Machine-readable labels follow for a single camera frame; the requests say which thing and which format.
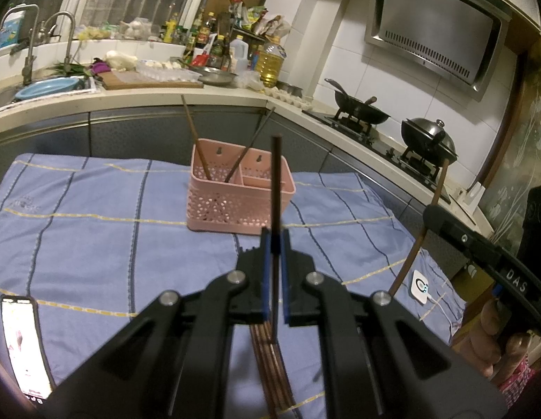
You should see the lidded steel pot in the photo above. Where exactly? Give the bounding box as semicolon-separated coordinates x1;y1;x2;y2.
401;117;458;167

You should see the steel range hood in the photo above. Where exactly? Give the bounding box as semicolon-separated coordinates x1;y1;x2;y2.
365;0;512;101

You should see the brown wooden chopstick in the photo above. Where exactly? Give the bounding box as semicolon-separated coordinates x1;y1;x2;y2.
388;158;451;297

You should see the blue plastic basin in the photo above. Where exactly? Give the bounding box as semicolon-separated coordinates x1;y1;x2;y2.
14;77;81;101

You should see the cooking oil bottle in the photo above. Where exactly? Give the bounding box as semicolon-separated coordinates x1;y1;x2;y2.
255;36;287;88

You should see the smartphone with lit screen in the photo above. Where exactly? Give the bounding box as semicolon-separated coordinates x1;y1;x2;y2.
1;295;54;405

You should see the white charger puck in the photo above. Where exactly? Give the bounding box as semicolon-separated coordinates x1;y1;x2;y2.
410;270;430;306

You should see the dark brown chopstick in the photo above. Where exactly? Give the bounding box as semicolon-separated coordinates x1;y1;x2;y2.
250;323;289;418

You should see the chrome sink faucet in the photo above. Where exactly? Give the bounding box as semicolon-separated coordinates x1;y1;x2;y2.
0;3;39;86

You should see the egg tray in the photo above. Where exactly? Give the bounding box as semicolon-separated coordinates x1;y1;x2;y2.
263;87;313;111

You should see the gas stove top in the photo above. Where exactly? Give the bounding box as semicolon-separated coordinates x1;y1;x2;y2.
304;111;440;205

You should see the chopstick in basket left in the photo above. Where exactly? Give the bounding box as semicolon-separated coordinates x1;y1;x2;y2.
180;95;212;181

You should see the pink plastic utensil basket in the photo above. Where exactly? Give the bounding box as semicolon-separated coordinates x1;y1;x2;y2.
186;138;272;236

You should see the light tan chopstick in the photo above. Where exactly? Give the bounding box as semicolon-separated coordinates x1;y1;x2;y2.
263;322;294;410

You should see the black chopstick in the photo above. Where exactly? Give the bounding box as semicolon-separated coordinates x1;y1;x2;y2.
270;134;282;344

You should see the white plastic jug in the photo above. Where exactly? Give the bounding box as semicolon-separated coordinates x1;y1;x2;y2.
229;35;249;75

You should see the black wok on stove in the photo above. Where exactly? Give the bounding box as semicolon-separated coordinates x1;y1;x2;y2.
325;78;390;125

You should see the detergent bottle blue label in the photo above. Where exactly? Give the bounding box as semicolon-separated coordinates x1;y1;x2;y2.
0;10;24;49

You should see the person's right hand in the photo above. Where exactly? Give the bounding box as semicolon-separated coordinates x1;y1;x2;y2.
459;299;531;386

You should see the wooden cutting board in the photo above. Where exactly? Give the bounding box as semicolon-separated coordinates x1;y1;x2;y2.
98;71;204;90

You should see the steel bowl on counter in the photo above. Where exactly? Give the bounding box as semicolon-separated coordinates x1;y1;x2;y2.
192;66;236;86

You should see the reddish brown chopstick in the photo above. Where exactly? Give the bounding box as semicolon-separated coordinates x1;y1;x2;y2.
250;323;278;419

